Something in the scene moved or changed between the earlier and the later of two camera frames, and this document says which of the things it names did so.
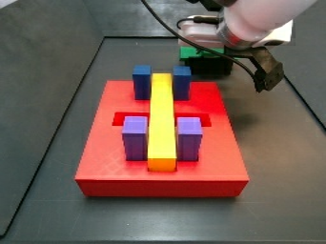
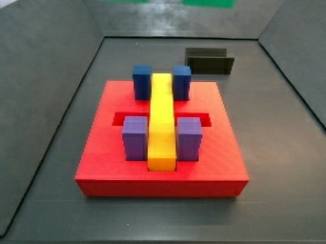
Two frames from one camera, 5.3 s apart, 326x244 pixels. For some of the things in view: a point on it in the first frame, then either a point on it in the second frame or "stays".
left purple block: x=135 y=138 stays
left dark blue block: x=141 y=81 stays
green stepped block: x=188 y=51 to x=223 y=4
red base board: x=215 y=175 stays
